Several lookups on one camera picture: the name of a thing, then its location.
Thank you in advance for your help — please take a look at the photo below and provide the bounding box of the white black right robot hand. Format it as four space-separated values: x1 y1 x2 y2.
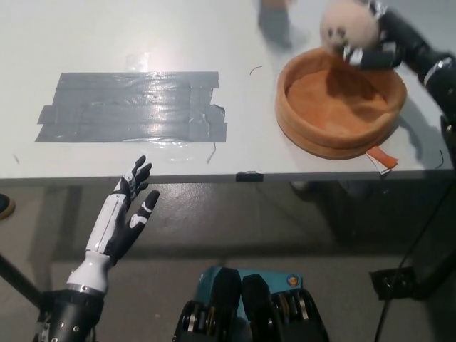
336 0 407 69

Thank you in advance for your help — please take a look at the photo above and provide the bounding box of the white plush dumpling with face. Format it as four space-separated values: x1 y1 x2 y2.
319 1 381 55

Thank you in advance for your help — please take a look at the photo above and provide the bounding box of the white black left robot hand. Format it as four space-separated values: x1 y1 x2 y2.
66 155 160 295

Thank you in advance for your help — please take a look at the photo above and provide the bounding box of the black table leg with bracket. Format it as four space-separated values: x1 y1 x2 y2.
368 185 456 301

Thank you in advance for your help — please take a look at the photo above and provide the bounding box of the small black tape piece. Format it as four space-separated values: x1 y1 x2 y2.
235 171 264 182

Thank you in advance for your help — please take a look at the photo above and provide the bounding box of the black robot torso teal top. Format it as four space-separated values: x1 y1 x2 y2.
172 265 329 342

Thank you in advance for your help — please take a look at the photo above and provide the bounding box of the grey duct tape patch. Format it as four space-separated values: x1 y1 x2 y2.
34 71 229 145

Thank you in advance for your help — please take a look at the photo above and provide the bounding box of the person's hand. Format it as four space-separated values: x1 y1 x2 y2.
255 0 297 49

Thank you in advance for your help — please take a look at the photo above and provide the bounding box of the thin black cable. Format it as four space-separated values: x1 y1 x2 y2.
376 245 418 342

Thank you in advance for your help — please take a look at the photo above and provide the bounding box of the orange fabric tag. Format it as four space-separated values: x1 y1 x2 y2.
366 146 399 176

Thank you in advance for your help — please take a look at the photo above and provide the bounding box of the dark shoe with tan sole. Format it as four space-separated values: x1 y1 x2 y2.
0 194 16 222

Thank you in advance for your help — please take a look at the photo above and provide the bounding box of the black table leg foot bracket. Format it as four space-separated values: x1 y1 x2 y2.
36 289 72 323

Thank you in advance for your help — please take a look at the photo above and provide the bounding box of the black diagonal table leg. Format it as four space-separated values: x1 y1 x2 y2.
0 252 44 311

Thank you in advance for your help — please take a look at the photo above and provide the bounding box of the orange soft round plate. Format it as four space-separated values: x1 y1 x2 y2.
274 47 408 160

